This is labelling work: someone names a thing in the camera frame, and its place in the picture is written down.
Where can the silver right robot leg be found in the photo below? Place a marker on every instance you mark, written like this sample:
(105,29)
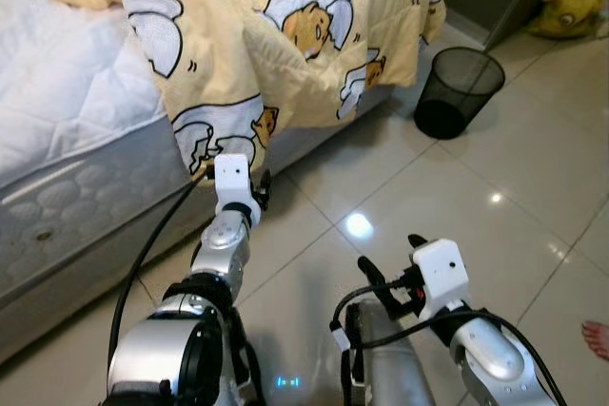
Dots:
(400,368)

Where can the bare person foot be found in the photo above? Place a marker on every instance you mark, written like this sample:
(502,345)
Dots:
(597,339)

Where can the black mesh waste bin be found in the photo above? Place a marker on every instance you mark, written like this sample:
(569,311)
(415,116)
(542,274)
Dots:
(457,92)

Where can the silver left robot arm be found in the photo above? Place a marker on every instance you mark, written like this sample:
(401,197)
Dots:
(152,358)

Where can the white quilted mattress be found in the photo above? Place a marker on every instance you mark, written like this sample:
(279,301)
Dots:
(67,92)

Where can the yellow plush toy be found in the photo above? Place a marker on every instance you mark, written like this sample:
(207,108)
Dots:
(571,7)

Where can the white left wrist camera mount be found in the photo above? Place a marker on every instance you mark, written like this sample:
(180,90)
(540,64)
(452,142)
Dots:
(233,183)

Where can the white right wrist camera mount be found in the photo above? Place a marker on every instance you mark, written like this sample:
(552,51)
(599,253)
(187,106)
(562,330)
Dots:
(442,273)

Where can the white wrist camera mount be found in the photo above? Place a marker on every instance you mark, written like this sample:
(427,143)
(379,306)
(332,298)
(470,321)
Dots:
(442,273)
(233,183)

